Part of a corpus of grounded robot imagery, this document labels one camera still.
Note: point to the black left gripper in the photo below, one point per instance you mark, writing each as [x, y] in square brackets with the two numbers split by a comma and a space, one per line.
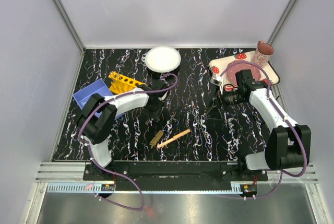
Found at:
[152, 112]

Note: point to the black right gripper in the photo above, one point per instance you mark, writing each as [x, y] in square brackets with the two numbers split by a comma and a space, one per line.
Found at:
[219, 99]

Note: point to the clear glass test tube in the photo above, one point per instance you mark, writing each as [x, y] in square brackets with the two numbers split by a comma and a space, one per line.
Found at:
[116, 77]

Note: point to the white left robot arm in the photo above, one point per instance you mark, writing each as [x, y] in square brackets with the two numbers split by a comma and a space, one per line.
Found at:
[98, 115]

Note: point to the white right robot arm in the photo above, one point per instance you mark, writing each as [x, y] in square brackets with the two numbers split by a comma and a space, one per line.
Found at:
[289, 143]

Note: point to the brown test tube brush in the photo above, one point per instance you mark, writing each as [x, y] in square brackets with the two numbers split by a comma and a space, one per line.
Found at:
[155, 141]

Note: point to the wooden test tube clamp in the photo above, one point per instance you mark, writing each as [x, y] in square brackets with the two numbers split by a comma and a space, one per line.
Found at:
[185, 132]

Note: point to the yellow test tube rack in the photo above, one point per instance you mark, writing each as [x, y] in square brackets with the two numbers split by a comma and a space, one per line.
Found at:
[126, 85]

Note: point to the white paper plate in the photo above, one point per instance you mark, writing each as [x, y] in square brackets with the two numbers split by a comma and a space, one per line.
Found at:
[162, 59]

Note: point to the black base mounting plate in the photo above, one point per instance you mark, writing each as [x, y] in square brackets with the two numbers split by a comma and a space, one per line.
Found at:
[172, 176]

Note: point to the blue plastic bin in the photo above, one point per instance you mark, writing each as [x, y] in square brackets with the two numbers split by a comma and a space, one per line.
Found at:
[92, 93]

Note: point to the pink patterned mug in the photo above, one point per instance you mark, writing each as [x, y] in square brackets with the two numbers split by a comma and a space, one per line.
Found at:
[262, 54]

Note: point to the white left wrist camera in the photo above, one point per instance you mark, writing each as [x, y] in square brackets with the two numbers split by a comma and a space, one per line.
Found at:
[163, 95]

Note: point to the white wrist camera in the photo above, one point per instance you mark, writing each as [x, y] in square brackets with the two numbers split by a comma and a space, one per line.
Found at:
[217, 80]
[163, 95]

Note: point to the metal wire tongs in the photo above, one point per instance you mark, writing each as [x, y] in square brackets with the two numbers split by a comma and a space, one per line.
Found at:
[198, 125]

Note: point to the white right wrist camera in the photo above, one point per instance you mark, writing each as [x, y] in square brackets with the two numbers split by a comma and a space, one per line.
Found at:
[217, 80]

